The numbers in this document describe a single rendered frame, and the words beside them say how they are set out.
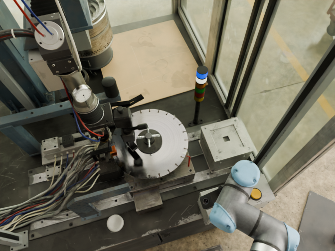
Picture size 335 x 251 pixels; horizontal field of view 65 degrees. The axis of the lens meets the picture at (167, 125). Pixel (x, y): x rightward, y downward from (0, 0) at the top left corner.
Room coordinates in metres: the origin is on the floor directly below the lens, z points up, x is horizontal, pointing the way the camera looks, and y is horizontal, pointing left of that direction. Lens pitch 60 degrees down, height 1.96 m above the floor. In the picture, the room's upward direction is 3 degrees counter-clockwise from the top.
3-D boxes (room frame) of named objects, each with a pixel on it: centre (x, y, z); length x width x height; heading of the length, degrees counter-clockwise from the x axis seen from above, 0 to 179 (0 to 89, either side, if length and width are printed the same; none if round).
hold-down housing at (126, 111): (0.46, 0.15, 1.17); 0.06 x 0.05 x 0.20; 94
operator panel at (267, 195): (0.27, -0.26, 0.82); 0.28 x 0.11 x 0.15; 103
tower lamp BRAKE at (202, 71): (0.70, -0.15, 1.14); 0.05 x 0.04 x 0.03; 13
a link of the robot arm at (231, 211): (0.14, -0.17, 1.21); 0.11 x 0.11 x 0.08; 56
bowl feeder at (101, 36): (1.21, 0.43, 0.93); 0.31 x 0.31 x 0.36
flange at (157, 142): (0.50, 0.08, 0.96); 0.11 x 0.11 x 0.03
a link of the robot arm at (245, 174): (0.24, -0.21, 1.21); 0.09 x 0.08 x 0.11; 146
